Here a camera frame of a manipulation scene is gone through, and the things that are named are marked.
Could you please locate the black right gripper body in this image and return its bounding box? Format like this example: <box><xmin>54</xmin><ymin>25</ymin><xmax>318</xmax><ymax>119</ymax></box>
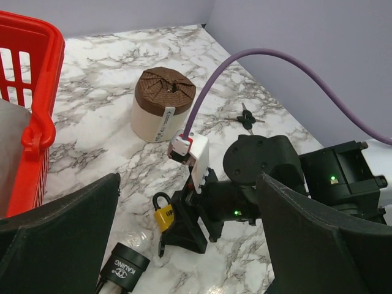
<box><xmin>185</xmin><ymin>170</ymin><xmax>260</xmax><ymax>242</ymax></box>

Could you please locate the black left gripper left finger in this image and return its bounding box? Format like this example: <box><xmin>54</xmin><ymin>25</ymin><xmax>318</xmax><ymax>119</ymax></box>
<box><xmin>1</xmin><ymin>173</ymin><xmax>121</xmax><ymax>293</ymax></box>

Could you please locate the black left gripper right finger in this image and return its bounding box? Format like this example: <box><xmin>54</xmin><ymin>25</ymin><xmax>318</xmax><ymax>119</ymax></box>
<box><xmin>256</xmin><ymin>174</ymin><xmax>391</xmax><ymax>293</ymax></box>

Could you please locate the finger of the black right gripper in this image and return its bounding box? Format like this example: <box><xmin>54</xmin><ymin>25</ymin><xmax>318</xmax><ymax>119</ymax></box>
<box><xmin>165</xmin><ymin>190</ymin><xmax>207</xmax><ymax>254</ymax></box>

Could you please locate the yellow Opel padlock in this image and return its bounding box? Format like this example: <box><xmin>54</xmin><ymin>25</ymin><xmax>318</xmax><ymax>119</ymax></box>
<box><xmin>153</xmin><ymin>192</ymin><xmax>175</xmax><ymax>258</ymax></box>

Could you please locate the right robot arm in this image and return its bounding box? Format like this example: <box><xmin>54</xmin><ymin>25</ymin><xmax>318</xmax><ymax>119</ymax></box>
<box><xmin>159</xmin><ymin>134</ymin><xmax>391</xmax><ymax>254</ymax></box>

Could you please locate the black headed key bunch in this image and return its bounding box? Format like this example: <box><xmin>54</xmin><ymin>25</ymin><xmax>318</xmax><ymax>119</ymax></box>
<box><xmin>225</xmin><ymin>102</ymin><xmax>265</xmax><ymax>135</ymax></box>

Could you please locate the black Kaijing padlock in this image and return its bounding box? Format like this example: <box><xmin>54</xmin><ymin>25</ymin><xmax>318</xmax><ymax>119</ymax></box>
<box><xmin>95</xmin><ymin>243</ymin><xmax>150</xmax><ymax>293</ymax></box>

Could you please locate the brown wrapped paper roll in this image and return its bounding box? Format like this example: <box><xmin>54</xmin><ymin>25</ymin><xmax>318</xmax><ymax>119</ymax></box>
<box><xmin>130</xmin><ymin>67</ymin><xmax>196</xmax><ymax>143</ymax></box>

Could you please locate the red plastic basket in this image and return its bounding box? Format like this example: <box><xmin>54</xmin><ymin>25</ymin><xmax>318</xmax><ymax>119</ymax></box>
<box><xmin>1</xmin><ymin>11</ymin><xmax>65</xmax><ymax>219</ymax></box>

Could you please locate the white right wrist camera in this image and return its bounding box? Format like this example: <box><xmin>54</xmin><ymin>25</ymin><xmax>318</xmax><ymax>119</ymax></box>
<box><xmin>167</xmin><ymin>129</ymin><xmax>210</xmax><ymax>194</ymax></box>

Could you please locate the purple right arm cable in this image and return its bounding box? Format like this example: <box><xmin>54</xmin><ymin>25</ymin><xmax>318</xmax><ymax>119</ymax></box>
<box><xmin>183</xmin><ymin>48</ymin><xmax>392</xmax><ymax>146</ymax></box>

